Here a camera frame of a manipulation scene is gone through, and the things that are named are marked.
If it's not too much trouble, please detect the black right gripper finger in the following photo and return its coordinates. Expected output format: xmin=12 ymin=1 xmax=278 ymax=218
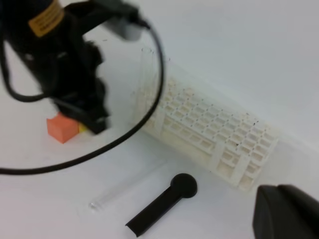
xmin=252 ymin=185 xmax=319 ymax=239

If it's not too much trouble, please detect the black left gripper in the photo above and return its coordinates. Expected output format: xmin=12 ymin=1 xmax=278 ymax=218
xmin=53 ymin=41 xmax=109 ymax=134

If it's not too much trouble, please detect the clear glass test tube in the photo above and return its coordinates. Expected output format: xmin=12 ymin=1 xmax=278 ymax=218
xmin=88 ymin=159 xmax=167 ymax=212

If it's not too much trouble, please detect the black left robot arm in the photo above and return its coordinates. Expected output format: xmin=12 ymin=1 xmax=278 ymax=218
xmin=0 ymin=0 xmax=108 ymax=134

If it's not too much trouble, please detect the glass tube in rack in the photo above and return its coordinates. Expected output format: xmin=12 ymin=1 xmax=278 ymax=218
xmin=135 ymin=47 xmax=155 ymax=120

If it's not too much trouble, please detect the white test tube rack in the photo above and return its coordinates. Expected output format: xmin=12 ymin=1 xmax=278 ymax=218
xmin=143 ymin=62 xmax=280 ymax=191

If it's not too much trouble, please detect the black test tube holder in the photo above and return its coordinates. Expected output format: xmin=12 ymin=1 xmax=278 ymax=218
xmin=126 ymin=173 xmax=198 ymax=237

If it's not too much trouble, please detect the yellow foam cube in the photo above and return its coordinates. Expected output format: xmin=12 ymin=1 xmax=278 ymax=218
xmin=78 ymin=123 xmax=87 ymax=133

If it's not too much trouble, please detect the orange foam cube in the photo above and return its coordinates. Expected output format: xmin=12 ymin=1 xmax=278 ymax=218
xmin=46 ymin=113 xmax=79 ymax=144

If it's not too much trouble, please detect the black left camera cable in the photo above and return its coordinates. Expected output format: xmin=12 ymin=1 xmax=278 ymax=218
xmin=0 ymin=14 xmax=166 ymax=175

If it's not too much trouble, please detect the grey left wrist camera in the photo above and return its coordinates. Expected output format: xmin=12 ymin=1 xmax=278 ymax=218
xmin=102 ymin=17 xmax=142 ymax=41

